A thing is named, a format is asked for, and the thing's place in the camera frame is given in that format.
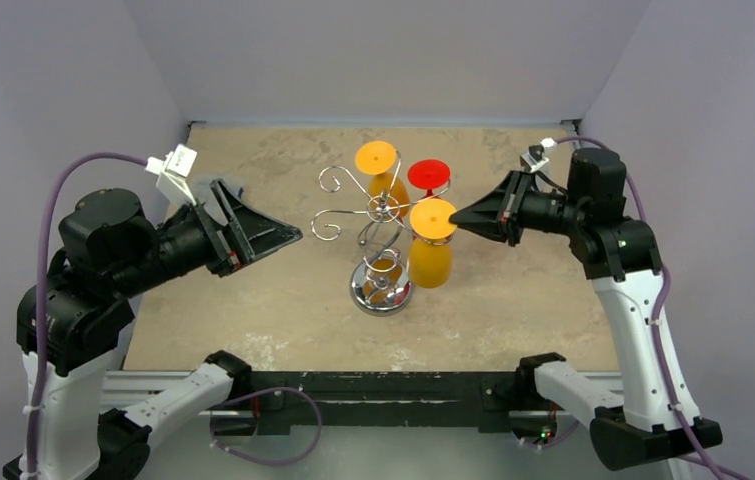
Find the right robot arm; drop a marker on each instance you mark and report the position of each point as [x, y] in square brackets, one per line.
[655, 418]

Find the orange wine glass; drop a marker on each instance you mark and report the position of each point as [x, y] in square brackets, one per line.
[378, 159]
[430, 256]

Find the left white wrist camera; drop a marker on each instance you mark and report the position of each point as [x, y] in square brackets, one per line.
[172, 174]

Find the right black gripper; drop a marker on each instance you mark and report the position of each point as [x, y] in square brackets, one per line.
[513, 210]

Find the chrome wine glass rack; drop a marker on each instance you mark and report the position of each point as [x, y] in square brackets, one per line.
[380, 284]

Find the red wine glass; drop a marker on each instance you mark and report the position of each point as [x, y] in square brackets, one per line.
[432, 176]

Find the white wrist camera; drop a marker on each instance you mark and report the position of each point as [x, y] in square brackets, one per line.
[172, 174]
[536, 159]

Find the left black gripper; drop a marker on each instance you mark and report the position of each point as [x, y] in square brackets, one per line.
[253, 232]

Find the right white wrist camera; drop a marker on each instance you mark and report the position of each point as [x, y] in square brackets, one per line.
[536, 159]

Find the black front mounting bar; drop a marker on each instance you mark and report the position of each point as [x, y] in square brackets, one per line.
[486, 401]

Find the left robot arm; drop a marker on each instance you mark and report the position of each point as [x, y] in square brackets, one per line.
[69, 331]

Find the clear plastic compartment box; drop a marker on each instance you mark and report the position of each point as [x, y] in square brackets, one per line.
[201, 187]

